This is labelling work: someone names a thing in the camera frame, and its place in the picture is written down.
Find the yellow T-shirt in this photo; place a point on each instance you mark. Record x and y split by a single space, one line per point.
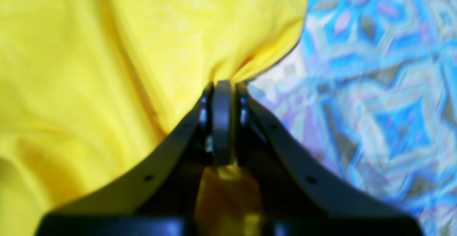
90 87

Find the patterned blue tablecloth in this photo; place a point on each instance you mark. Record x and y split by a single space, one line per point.
371 91

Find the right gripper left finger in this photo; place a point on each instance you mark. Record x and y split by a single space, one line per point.
158 196

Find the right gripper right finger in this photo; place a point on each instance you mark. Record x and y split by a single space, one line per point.
300 197

